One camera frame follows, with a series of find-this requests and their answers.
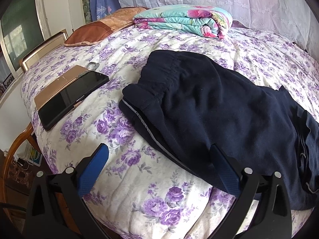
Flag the folded floral blanket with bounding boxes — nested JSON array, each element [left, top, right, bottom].
[[133, 4, 233, 40]]

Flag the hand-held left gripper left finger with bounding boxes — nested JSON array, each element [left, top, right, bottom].
[[24, 143, 109, 239]]

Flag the navy blue pants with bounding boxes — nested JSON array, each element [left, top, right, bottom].
[[118, 50, 319, 211]]

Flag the orange quilted pillow cover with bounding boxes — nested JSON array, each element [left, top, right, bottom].
[[101, 7, 147, 34]]

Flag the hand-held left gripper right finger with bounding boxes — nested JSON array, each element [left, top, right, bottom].
[[211, 144, 292, 239]]

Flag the black tablet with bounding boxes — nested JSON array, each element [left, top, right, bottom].
[[38, 71, 109, 131]]

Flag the wooden chair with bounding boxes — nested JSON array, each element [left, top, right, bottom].
[[0, 123, 34, 205]]

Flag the colourful book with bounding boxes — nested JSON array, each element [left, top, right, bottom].
[[25, 144, 41, 166]]

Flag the gold bed headboard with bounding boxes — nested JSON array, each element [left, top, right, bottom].
[[20, 29, 69, 71]]

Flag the brown pillow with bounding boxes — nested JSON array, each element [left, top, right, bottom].
[[63, 20, 112, 47]]

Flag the purple floral bed sheet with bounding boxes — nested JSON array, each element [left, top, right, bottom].
[[20, 26, 319, 239]]

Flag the green glass door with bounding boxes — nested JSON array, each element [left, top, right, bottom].
[[0, 0, 48, 80]]

